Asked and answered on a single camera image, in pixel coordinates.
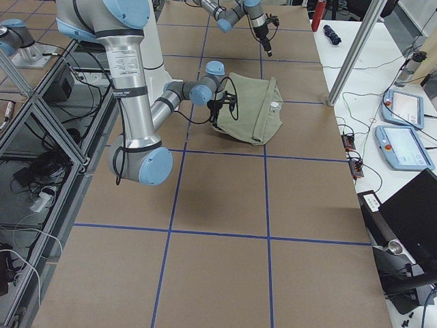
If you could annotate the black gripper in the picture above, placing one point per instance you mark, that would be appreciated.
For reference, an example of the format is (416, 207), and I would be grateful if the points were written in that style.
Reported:
(260, 31)
(214, 106)

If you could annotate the olive green long-sleeve shirt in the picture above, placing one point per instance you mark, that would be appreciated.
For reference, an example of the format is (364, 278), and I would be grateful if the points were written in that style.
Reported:
(256, 123)

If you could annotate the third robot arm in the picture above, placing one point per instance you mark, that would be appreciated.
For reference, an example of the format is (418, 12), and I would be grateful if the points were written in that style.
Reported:
(20, 44)

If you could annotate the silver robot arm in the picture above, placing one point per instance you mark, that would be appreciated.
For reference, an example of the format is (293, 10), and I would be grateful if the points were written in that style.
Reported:
(138, 154)
(227, 18)

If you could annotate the dark blue folded umbrella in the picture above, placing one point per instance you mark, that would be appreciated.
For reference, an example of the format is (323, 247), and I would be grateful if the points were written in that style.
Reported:
(331, 35)

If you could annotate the red cylinder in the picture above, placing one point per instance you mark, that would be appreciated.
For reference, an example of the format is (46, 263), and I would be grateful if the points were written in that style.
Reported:
(318, 14)

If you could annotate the teach pendant upper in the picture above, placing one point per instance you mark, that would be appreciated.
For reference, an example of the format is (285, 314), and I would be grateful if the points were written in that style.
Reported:
(403, 108)

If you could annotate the teach pendant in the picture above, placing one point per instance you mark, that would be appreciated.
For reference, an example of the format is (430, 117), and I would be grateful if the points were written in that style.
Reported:
(403, 108)
(402, 148)

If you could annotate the teach pendant lower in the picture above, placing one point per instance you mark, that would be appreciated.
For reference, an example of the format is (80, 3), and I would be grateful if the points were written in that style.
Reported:
(402, 148)

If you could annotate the black laptop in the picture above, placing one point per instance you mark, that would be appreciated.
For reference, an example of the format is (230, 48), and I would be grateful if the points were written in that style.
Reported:
(409, 215)

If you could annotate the grey aluminium post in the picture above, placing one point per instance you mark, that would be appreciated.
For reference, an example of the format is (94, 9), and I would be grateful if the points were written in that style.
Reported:
(374, 11)

